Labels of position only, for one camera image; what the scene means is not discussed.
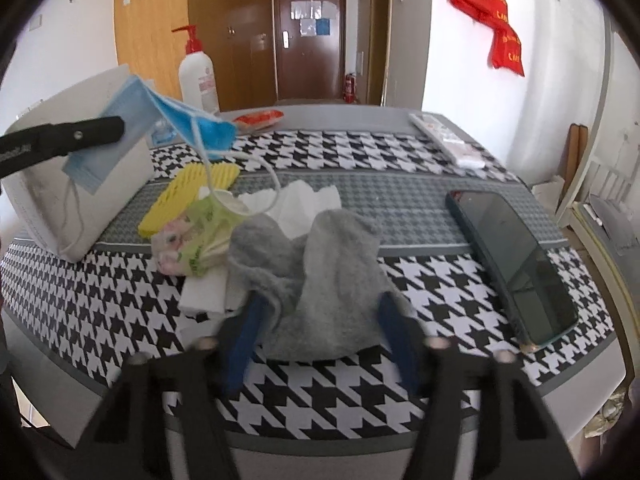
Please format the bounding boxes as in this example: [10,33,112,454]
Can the grey sock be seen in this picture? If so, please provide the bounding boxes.
[228,209,416,362]

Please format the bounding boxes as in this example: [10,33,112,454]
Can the white tissue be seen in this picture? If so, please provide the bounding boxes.
[178,180,342,315]

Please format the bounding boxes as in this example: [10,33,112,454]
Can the blue surgical face mask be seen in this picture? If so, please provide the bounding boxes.
[63,75,236,194]

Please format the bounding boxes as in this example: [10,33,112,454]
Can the white foam box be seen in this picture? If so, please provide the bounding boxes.
[2,65,160,262]

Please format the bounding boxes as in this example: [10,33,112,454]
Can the dark green smartphone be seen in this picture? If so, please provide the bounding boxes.
[445,190,579,353]

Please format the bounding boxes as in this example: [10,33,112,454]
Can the white pump bottle red cap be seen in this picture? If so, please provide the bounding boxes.
[172,25,220,114]

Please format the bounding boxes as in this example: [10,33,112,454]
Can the red snack packet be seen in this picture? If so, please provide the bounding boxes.
[232,110,284,133]

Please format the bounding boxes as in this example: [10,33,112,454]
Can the white remote control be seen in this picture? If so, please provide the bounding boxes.
[409,113,486,170]

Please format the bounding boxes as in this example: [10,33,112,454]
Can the red fire extinguisher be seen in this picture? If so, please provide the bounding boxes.
[343,73,357,104]

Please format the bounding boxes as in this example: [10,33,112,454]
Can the white metal bunk bed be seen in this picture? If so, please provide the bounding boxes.
[556,15,639,346]

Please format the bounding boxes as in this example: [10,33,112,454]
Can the wooden wardrobe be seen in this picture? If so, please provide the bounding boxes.
[114,0,277,112]

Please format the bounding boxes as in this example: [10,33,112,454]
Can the dark brown entrance door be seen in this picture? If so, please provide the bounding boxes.
[273,0,346,102]

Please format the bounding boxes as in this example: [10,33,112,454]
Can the red hanging bags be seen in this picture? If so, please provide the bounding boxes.
[449,0,525,77]

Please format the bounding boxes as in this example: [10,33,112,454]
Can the wooden planks against wall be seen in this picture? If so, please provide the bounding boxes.
[565,124,589,184]

